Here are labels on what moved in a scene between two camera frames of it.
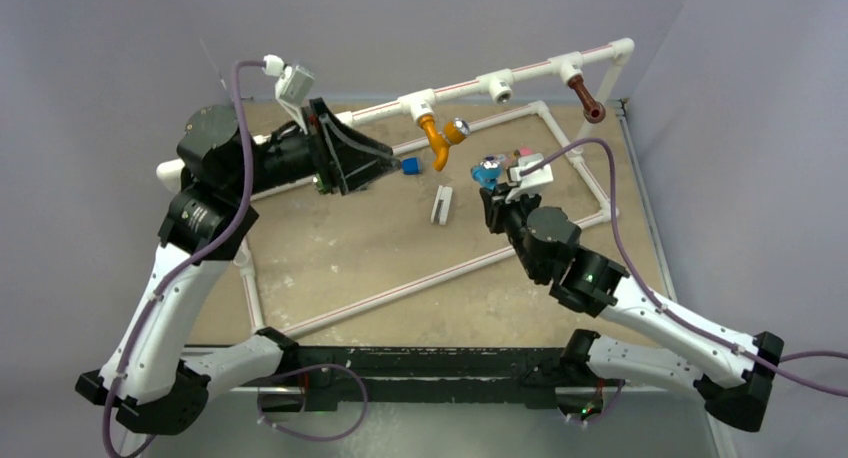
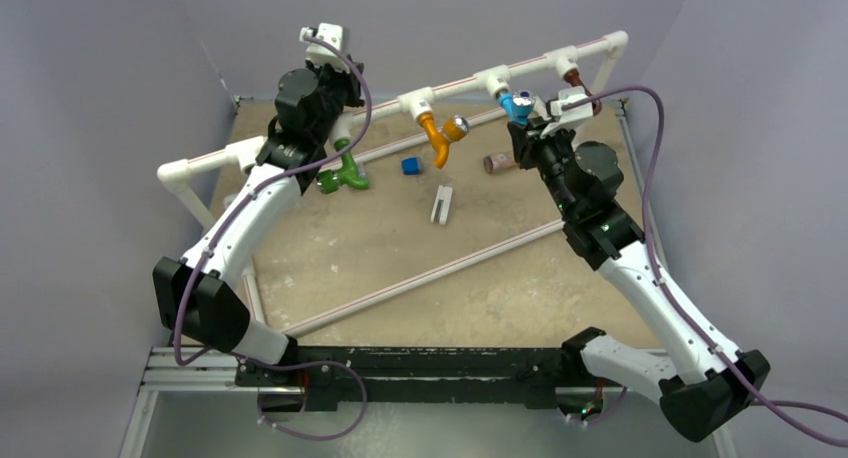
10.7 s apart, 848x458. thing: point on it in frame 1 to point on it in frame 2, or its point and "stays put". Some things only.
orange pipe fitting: [454, 131] stays put
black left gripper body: [320, 154] to [341, 90]
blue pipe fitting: [488, 172] to [520, 104]
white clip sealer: [442, 203] stays put
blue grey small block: [411, 166] stays put
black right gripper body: [509, 218] to [549, 156]
